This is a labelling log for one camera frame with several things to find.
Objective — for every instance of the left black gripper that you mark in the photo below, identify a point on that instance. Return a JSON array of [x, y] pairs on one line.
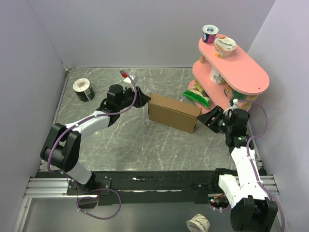
[[141, 100]]

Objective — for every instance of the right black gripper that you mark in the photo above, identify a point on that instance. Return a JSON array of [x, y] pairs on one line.
[[217, 112]]

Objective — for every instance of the brown cardboard box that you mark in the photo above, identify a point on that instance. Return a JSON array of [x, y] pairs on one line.
[[173, 113]]

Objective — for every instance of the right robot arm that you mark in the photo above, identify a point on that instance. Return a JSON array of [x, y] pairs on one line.
[[252, 209]]

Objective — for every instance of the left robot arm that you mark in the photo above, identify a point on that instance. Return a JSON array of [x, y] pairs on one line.
[[62, 145]]

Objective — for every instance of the green chips bag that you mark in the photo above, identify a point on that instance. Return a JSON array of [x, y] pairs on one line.
[[198, 94]]

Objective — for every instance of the green cup middle shelf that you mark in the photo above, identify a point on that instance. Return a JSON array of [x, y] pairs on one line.
[[233, 94]]

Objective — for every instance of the white cup middle shelf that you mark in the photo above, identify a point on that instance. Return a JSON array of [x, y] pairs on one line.
[[216, 78]]

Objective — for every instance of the pink three-tier shelf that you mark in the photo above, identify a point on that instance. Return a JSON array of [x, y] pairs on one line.
[[239, 70]]

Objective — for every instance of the black-label yogurt cup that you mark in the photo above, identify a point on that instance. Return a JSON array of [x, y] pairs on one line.
[[83, 89]]

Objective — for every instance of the orange Chobani yogurt cup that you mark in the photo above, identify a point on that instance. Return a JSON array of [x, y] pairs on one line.
[[224, 47]]

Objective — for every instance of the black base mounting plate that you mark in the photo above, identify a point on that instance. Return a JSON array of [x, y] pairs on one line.
[[113, 187]]

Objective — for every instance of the yogurt cup bottom edge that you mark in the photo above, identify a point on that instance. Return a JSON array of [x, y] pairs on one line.
[[198, 223]]

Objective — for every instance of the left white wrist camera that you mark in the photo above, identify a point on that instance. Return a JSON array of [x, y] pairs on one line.
[[129, 78]]

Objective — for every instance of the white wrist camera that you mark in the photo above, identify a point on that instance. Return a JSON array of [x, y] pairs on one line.
[[129, 78], [234, 104]]

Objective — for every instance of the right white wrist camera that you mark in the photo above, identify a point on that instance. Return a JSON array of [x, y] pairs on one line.
[[234, 104]]

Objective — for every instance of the aluminium rail frame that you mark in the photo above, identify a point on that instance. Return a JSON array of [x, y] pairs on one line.
[[47, 207]]

